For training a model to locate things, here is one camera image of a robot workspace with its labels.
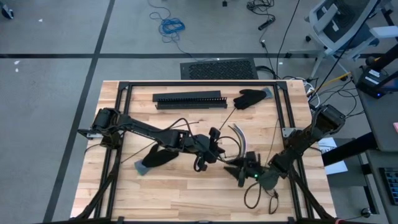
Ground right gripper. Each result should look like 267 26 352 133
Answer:
223 151 271 187

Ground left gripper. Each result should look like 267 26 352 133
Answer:
185 134 224 172

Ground green cable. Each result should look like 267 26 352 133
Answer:
228 124 243 147

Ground black work glove grey cuff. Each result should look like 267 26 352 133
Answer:
134 143 180 177
233 88 274 111

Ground black slotted cable raceway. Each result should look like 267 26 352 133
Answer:
155 96 228 110

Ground black eyeglasses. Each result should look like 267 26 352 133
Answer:
266 188 280 215

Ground black raceway cover strip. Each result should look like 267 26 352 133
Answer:
152 90 222 102

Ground black perforated case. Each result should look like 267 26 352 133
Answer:
180 57 260 81

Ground white paper sheet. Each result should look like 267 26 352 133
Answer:
317 136 349 176

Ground black desk crossbar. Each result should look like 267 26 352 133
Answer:
322 132 379 167

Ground grey desk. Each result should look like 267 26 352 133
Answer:
351 67 398 153
365 149 398 224

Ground black keyboard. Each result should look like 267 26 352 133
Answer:
379 167 398 206

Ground black box with labels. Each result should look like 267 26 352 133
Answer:
356 65 398 100

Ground grey office chair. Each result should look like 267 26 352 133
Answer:
287 0 398 79

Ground black stand pole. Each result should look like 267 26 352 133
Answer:
365 43 398 73

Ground black aluminium frame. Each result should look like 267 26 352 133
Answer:
76 80 336 224

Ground black coiled floor cable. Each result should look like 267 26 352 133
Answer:
256 65 277 80

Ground white floor cable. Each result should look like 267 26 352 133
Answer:
303 80 321 108

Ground yellow floor cable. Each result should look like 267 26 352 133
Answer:
310 72 353 94

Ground thin black hanging cable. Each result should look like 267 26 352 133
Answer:
275 0 302 78
310 0 382 97

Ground blue coiled floor cable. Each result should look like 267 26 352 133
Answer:
146 0 187 44

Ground black floor cable bundle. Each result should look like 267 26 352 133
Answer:
246 0 277 31

